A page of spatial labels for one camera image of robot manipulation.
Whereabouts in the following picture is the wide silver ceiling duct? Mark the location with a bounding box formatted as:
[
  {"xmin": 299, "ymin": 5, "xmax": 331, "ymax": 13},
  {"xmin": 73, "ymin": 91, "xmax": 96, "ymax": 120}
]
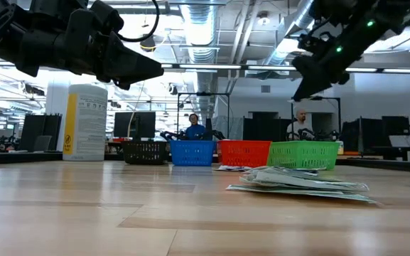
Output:
[{"xmin": 178, "ymin": 0, "xmax": 222, "ymax": 117}]

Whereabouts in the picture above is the black plastic basket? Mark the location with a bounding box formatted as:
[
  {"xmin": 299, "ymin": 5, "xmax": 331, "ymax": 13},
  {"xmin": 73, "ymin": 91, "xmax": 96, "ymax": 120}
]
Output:
[{"xmin": 122, "ymin": 140, "xmax": 168, "ymax": 166}]

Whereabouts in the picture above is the slanted silver ceiling duct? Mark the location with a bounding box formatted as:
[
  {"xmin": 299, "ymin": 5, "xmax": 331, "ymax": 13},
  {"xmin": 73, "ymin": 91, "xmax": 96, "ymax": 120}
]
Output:
[{"xmin": 263, "ymin": 0, "xmax": 315, "ymax": 68}]

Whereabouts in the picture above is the red plastic basket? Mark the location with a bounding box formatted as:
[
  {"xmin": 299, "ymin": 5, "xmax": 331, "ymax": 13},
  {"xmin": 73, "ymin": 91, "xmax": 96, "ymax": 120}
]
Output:
[{"xmin": 217, "ymin": 139, "xmax": 273, "ymax": 168}]

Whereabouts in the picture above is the black partition panel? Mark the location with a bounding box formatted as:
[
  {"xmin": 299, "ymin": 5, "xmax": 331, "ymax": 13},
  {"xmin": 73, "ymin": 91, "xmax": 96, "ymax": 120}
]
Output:
[{"xmin": 18, "ymin": 113, "xmax": 63, "ymax": 152}]

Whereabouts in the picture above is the white yellow wipes canister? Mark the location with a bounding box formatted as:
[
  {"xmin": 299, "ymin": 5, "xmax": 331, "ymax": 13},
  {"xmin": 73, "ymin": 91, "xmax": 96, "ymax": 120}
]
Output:
[{"xmin": 62, "ymin": 84, "xmax": 109, "ymax": 162}]

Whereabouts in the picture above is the black left wrist camera cable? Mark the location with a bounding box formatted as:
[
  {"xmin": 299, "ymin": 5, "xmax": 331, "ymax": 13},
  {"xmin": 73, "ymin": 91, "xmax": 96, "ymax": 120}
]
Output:
[{"xmin": 117, "ymin": 0, "xmax": 161, "ymax": 43}]

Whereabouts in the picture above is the black aluminium rig frame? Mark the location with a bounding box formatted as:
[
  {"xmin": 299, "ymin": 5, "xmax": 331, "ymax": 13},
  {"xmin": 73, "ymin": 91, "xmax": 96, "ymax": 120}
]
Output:
[{"xmin": 0, "ymin": 151, "xmax": 410, "ymax": 170}]

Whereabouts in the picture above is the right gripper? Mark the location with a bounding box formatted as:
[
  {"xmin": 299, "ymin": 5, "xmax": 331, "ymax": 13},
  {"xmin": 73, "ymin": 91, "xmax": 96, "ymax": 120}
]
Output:
[{"xmin": 292, "ymin": 31, "xmax": 365, "ymax": 102}]

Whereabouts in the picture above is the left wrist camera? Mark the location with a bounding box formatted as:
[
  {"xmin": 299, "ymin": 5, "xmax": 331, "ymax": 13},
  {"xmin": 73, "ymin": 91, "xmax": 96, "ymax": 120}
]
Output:
[{"xmin": 90, "ymin": 0, "xmax": 125, "ymax": 35}]

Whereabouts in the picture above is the person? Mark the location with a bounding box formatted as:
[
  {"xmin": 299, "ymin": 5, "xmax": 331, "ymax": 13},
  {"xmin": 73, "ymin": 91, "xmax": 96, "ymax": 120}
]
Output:
[
  {"xmin": 286, "ymin": 108, "xmax": 315, "ymax": 141},
  {"xmin": 183, "ymin": 112, "xmax": 210, "ymax": 141}
]

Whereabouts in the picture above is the green-striped bandage strip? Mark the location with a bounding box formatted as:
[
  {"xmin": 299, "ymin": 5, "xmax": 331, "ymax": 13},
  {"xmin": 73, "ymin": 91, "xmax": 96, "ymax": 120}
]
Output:
[
  {"xmin": 244, "ymin": 166, "xmax": 320, "ymax": 176},
  {"xmin": 225, "ymin": 183, "xmax": 377, "ymax": 205},
  {"xmin": 250, "ymin": 169, "xmax": 333, "ymax": 184},
  {"xmin": 239, "ymin": 176, "xmax": 369, "ymax": 192}
]

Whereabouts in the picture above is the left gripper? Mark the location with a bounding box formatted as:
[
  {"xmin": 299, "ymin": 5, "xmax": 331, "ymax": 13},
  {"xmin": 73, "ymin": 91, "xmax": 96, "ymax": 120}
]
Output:
[{"xmin": 57, "ymin": 9, "xmax": 165, "ymax": 91}]

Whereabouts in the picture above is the blue plastic basket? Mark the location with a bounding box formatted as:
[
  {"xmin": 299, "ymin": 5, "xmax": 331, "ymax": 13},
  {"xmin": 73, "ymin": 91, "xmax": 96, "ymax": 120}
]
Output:
[{"xmin": 170, "ymin": 139, "xmax": 217, "ymax": 167}]

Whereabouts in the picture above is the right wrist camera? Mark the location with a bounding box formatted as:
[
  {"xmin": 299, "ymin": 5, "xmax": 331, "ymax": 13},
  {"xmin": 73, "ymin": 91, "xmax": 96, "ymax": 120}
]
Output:
[{"xmin": 296, "ymin": 31, "xmax": 333, "ymax": 57}]

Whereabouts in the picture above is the black computer monitor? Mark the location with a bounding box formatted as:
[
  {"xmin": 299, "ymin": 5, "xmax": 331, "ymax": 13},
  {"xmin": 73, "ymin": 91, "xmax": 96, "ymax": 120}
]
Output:
[
  {"xmin": 114, "ymin": 111, "xmax": 157, "ymax": 140},
  {"xmin": 341, "ymin": 117, "xmax": 383, "ymax": 157},
  {"xmin": 381, "ymin": 115, "xmax": 410, "ymax": 137}
]

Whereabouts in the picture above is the green plastic basket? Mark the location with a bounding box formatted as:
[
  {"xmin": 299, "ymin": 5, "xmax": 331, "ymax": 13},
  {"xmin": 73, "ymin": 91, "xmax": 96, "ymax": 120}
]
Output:
[{"xmin": 266, "ymin": 140, "xmax": 342, "ymax": 171}]

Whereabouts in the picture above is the black overhead camera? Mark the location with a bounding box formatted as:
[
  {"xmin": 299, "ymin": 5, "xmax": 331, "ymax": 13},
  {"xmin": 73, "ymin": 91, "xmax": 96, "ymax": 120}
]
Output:
[{"xmin": 139, "ymin": 33, "xmax": 158, "ymax": 53}]

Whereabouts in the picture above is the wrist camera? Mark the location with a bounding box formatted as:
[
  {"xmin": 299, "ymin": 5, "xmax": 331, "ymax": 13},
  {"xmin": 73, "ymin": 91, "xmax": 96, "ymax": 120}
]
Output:
[
  {"xmin": 90, "ymin": 0, "xmax": 125, "ymax": 35},
  {"xmin": 296, "ymin": 31, "xmax": 333, "ymax": 57}
]

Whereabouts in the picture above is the white LED light bar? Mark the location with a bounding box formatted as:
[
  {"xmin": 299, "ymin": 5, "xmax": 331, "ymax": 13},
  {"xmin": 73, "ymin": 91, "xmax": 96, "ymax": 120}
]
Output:
[{"xmin": 0, "ymin": 60, "xmax": 410, "ymax": 75}]

